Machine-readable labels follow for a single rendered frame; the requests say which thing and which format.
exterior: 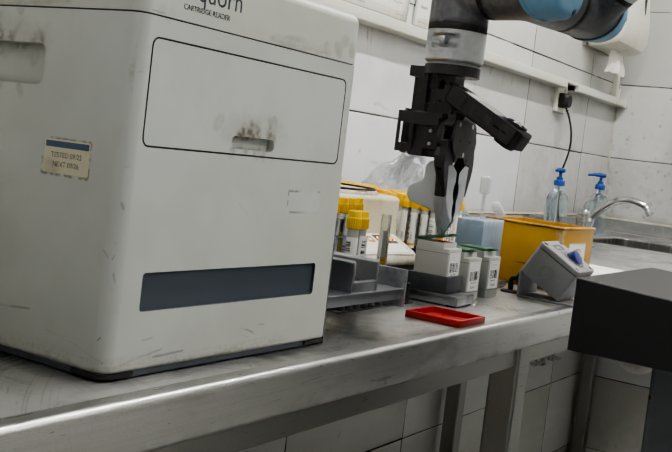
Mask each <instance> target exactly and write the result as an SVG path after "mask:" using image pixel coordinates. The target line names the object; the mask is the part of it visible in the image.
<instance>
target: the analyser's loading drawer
mask: <svg viewBox="0 0 672 452"><path fill-rule="evenodd" d="M407 278H408V270H406V269H401V268H396V267H390V266H385V265H380V260H379V259H373V258H368V257H363V256H357V255H352V254H347V253H341V252H336V251H334V252H333V260H332V269H331V277H330V285H329V293H328V302H327V309H328V308H335V307H343V306H351V305H359V304H366V303H374V302H378V303H383V304H388V305H392V306H397V307H404V302H405V294H406V286H407Z"/></svg>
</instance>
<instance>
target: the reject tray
mask: <svg viewBox="0 0 672 452"><path fill-rule="evenodd" d="M405 317H409V318H413V319H418V320H422V321H427V322H432V323H436V324H441V325H445V326H450V327H454V328H464V327H469V326H474V325H478V324H483V323H485V316H480V315H475V314H471V313H466V312H461V311H456V310H451V309H447V308H442V307H437V306H428V307H421V308H415V309H408V310H406V312H405Z"/></svg>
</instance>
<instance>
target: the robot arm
mask: <svg viewBox="0 0 672 452"><path fill-rule="evenodd" d="M637 1H638V0H432V1H431V9H430V17H429V24H428V33H427V41H426V48H425V56H424V59H425V60H426V61H427V62H428V63H425V66H419V65H411V67H410V76H413V77H415V82H414V90H413V98H412V106H411V109H410V108H405V110H399V114H398V122H397V130H396V138H395V146H394V150H399V152H403V153H407V154H409V155H417V156H425V157H433V158H434V160H433V161H430V162H429V163H428V164H427V165H426V168H425V174H424V178H423V179H422V180H421V181H418V182H415V183H413V184H410V185H409V186H408V189H407V196H408V198H409V200H410V201H412V202H414V203H416V204H418V205H421V206H423V207H425V208H427V209H429V210H432V211H433V212H434V213H435V223H436V228H437V233H438V234H446V232H447V231H448V229H449V228H450V227H451V225H452V224H453V222H454V220H455V218H456V216H457V214H458V212H459V210H460V207H461V205H462V202H463V199H464V197H465V195H466V192H467V189H468V185H469V182H470V179H471V175H472V170H473V164H474V151H475V148H476V140H477V139H476V136H477V127H476V125H478V126H479V127H480V128H482V129H483V130H484V131H486V132H487V133H488V134H490V135H491V136H492V137H494V139H493V140H494V141H496V142H497V143H498V144H499V145H500V146H501V147H503V148H505V149H506V150H509V151H513V150H516V151H520V152H522V151H523V150H524V148H525V147H526V145H527V144H528V143H529V141H530V140H531V138H532V135H531V134H529V133H528V132H527V129H526V128H525V127H524V126H522V125H521V123H520V122H518V121H515V120H514V119H512V118H507V117H506V116H505V115H503V114H502V113H501V112H499V111H498V110H497V109H495V108H494V107H492V106H491V105H490V104H488V103H487V102H486V101H484V100H483V99H481V98H480V97H479V96H477V95H476V94H475V93H473V92H472V91H471V90H469V89H468V88H466V87H465V86H464V82H465V80H470V81H477V80H480V72H481V70H480V69H478V68H480V67H482V66H483V63H484V55H485V47H486V39H487V31H488V24H489V20H492V21H526V22H529V23H532V24H535V25H538V26H541V27H544V28H547V29H550V30H554V31H557V32H560V33H563V34H566V35H569V36H570V37H572V38H574V39H576V40H579V41H587V42H594V43H601V42H606V41H609V40H611V39H613V38H614V37H615V36H617V35H618V34H619V33H620V32H621V30H622V29H623V26H624V24H625V22H626V21H627V17H628V8H630V7H631V6H632V5H633V4H634V3H635V2H637ZM401 121H403V126H402V134H401V142H399V134H400V126H401ZM453 163H454V164H453Z"/></svg>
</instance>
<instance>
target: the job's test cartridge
mask: <svg viewBox="0 0 672 452"><path fill-rule="evenodd" d="M456 246H457V243H456V242H451V241H445V240H439V239H433V238H426V239H422V238H420V239H417V246H416V254H415V262H414V270H413V271H418V272H424V273H429V274H434V275H440V276H445V277H447V276H456V275H459V268H460V260H461V254H462V249H460V248H456Z"/></svg>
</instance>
